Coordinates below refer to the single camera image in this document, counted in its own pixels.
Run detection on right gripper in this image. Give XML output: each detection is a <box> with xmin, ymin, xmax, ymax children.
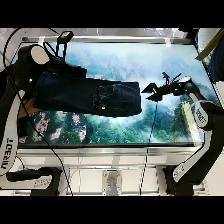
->
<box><xmin>140</xmin><ymin>82</ymin><xmax>184</xmax><ymax>103</ymax></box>

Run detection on blue jeans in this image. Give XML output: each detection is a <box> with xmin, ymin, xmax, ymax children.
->
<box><xmin>32</xmin><ymin>70</ymin><xmax>143</xmax><ymax>118</ymax></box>

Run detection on black cable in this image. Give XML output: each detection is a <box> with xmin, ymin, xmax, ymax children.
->
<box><xmin>2</xmin><ymin>28</ymin><xmax>74</xmax><ymax>197</ymax></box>
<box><xmin>139</xmin><ymin>99</ymin><xmax>158</xmax><ymax>196</ymax></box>

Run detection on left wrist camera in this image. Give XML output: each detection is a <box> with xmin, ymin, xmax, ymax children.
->
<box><xmin>55</xmin><ymin>30</ymin><xmax>75</xmax><ymax>60</ymax></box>

